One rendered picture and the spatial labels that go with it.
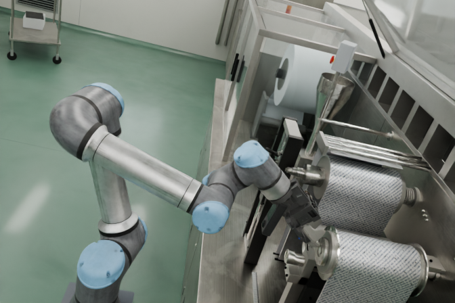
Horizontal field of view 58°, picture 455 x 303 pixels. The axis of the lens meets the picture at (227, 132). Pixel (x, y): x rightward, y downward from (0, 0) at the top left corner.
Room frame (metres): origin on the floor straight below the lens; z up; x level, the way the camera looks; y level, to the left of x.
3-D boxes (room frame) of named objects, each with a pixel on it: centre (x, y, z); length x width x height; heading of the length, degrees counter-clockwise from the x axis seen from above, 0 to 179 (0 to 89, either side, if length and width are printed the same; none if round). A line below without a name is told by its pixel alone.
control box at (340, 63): (1.46, -0.31, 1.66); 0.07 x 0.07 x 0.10; 72
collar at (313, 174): (1.15, -0.30, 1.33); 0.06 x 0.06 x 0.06; 7
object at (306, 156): (1.63, -0.37, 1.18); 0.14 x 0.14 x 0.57
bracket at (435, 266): (0.94, -0.65, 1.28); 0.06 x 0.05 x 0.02; 97
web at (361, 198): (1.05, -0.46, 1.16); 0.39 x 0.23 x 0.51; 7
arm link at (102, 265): (0.80, 0.23, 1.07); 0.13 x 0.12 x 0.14; 174
